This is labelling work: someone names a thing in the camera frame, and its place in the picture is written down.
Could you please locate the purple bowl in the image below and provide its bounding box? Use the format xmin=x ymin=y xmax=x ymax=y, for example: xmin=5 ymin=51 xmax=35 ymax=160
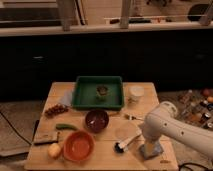
xmin=85 ymin=109 xmax=109 ymax=133

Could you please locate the white plastic container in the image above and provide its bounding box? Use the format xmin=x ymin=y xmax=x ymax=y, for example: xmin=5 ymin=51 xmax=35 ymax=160
xmin=129 ymin=86 xmax=144 ymax=103

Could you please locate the small green cup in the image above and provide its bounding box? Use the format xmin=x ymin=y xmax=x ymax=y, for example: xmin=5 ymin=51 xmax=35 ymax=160
xmin=96 ymin=85 xmax=108 ymax=101

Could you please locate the green plastic tray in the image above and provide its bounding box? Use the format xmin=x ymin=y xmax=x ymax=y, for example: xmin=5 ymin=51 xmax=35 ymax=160
xmin=72 ymin=76 xmax=124 ymax=111

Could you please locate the bunch of brown grapes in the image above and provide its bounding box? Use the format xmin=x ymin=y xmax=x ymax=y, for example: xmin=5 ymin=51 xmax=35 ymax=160
xmin=44 ymin=104 xmax=68 ymax=117

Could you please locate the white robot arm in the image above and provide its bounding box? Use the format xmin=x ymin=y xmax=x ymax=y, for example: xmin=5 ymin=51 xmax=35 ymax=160
xmin=140 ymin=101 xmax=213 ymax=159

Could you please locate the clear plastic bag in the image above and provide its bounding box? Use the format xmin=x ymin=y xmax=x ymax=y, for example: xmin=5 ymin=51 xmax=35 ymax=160
xmin=59 ymin=90 xmax=73 ymax=107

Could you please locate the orange bowl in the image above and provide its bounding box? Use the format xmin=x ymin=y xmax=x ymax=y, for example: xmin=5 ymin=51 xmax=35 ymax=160
xmin=63 ymin=130 xmax=94 ymax=162

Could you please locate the green chili pepper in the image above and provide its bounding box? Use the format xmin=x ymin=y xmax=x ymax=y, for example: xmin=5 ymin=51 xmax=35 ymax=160
xmin=55 ymin=124 xmax=78 ymax=131

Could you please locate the silver fork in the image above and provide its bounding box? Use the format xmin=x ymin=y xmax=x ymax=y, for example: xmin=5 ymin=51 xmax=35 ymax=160
xmin=124 ymin=114 xmax=143 ymax=121

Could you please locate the blue sponge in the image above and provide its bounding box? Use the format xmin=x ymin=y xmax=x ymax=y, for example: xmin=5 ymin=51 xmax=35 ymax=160
xmin=139 ymin=143 xmax=164 ymax=160

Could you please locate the black cable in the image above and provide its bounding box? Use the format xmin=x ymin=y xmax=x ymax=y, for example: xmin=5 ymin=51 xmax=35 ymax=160
xmin=178 ymin=162 xmax=213 ymax=171

